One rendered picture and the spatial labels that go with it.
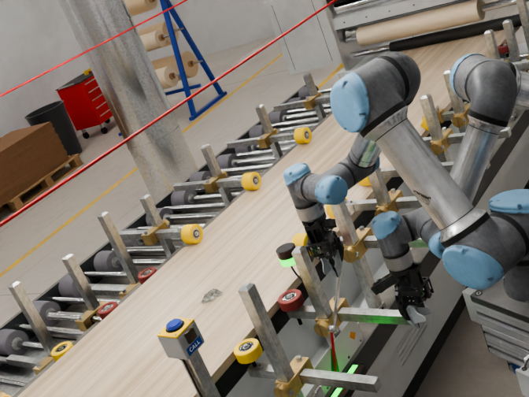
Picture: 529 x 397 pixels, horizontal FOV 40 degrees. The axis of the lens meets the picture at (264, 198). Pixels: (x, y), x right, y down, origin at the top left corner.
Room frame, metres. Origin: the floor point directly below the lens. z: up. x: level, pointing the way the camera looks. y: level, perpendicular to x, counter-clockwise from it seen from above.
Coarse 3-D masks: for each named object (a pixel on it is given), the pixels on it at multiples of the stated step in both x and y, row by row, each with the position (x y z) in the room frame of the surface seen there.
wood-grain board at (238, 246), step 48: (480, 48) 3.82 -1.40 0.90; (432, 96) 3.37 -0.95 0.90; (336, 144) 3.25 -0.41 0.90; (288, 192) 2.90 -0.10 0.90; (240, 240) 2.62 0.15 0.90; (288, 240) 2.44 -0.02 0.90; (144, 288) 2.54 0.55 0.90; (192, 288) 2.38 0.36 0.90; (288, 288) 2.10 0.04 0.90; (96, 336) 2.31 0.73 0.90; (144, 336) 2.17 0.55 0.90; (240, 336) 1.93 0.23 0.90; (48, 384) 2.11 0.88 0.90; (96, 384) 1.99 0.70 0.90; (144, 384) 1.88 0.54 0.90; (192, 384) 1.78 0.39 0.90
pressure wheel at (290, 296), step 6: (282, 294) 2.07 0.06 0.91; (288, 294) 2.04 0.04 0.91; (294, 294) 2.04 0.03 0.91; (300, 294) 2.02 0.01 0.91; (282, 300) 2.03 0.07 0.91; (288, 300) 2.01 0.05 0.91; (294, 300) 2.00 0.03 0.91; (300, 300) 2.01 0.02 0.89; (282, 306) 2.02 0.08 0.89; (288, 306) 2.00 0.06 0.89; (294, 306) 2.00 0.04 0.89; (300, 306) 2.00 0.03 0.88; (300, 324) 2.03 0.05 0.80
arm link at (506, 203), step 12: (504, 192) 1.44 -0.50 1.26; (516, 192) 1.42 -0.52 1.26; (528, 192) 1.40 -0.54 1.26; (492, 204) 1.40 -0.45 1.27; (504, 204) 1.38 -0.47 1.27; (516, 204) 1.36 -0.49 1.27; (528, 204) 1.35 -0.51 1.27; (492, 216) 1.38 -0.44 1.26; (504, 216) 1.36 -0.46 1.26; (516, 216) 1.35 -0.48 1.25; (528, 216) 1.35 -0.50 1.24; (516, 228) 1.33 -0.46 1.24; (528, 228) 1.33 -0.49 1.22; (528, 240) 1.32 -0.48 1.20; (528, 252) 1.33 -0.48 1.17
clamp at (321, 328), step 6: (330, 300) 1.98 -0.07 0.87; (342, 300) 1.95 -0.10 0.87; (342, 306) 1.94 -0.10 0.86; (348, 306) 1.95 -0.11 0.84; (318, 318) 1.90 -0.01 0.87; (330, 318) 1.88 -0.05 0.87; (336, 318) 1.90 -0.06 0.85; (318, 324) 1.88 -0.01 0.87; (324, 324) 1.87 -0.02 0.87; (330, 324) 1.87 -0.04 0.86; (336, 324) 1.89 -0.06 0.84; (318, 330) 1.88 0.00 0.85; (324, 330) 1.87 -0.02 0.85; (324, 336) 1.87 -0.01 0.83
